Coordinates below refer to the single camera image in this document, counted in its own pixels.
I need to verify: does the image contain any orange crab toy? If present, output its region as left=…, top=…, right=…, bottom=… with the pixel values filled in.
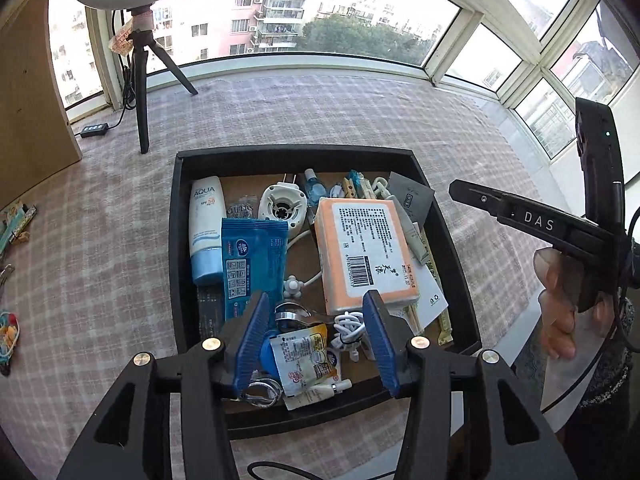
left=0, top=310, right=21, bottom=376

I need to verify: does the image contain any white ring light on tripod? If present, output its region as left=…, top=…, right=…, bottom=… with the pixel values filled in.
left=64, top=0, right=216, bottom=155

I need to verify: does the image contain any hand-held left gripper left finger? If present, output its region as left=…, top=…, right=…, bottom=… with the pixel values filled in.
left=56, top=290, right=271, bottom=480

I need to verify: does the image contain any white cable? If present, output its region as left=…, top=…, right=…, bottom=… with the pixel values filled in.
left=330, top=310, right=371, bottom=363

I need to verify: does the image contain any white mini fan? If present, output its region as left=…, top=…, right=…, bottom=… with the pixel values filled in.
left=258, top=182, right=308, bottom=236

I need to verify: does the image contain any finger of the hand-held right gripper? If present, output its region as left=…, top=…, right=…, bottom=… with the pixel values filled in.
left=448, top=180, right=618, bottom=258

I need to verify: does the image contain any brown wooden clothespin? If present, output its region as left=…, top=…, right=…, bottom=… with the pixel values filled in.
left=330, top=182, right=373, bottom=201

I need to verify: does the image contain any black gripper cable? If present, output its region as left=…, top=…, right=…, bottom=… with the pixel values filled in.
left=542, top=285, right=633, bottom=408

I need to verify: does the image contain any orange tissue pack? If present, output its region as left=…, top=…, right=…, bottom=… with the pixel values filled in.
left=314, top=196, right=421, bottom=317

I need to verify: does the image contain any black storage tray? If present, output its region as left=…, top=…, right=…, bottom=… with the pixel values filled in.
left=167, top=145, right=483, bottom=441

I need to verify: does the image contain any paper chopstick sleeve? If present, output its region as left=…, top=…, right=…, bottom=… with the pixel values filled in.
left=432, top=307, right=455, bottom=347

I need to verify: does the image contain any small blue bottle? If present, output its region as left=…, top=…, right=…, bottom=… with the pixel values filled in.
left=302, top=169, right=328, bottom=206

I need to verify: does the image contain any large wooden board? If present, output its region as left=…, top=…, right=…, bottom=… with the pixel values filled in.
left=0, top=0, right=83, bottom=206

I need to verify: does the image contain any dark grey square sachet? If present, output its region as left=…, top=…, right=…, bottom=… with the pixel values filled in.
left=387, top=171, right=435, bottom=226

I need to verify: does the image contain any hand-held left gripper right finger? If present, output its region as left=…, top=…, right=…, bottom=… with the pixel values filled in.
left=361, top=289, right=579, bottom=480

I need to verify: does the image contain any teal packet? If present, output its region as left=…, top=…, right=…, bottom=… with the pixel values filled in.
left=0, top=200, right=38, bottom=261

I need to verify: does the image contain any white window frame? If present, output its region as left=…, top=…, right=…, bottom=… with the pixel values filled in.
left=47, top=0, right=640, bottom=161

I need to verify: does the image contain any clear printed sachet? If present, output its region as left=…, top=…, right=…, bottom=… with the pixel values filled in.
left=225, top=202, right=261, bottom=221

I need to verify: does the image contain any white paper card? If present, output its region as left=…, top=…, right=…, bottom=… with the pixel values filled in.
left=407, top=260, right=448, bottom=333

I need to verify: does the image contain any black packet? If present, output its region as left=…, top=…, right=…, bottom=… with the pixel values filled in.
left=197, top=285, right=226, bottom=341

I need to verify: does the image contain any small white tube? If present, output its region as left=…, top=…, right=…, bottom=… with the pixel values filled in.
left=285, top=379, right=352, bottom=411

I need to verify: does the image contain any yellow white snack packet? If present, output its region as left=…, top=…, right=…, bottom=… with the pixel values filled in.
left=270, top=324, right=341, bottom=401

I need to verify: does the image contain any blue wet wipes packet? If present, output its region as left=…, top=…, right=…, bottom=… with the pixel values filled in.
left=220, top=217, right=290, bottom=321

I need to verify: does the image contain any person's right hand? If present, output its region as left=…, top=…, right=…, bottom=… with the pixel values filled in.
left=532, top=247, right=621, bottom=361

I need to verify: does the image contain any white blue sunscreen tube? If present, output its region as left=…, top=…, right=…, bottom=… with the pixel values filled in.
left=189, top=176, right=224, bottom=286

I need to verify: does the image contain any person's right forearm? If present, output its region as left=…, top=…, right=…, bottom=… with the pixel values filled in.
left=575, top=300, right=640, bottom=411

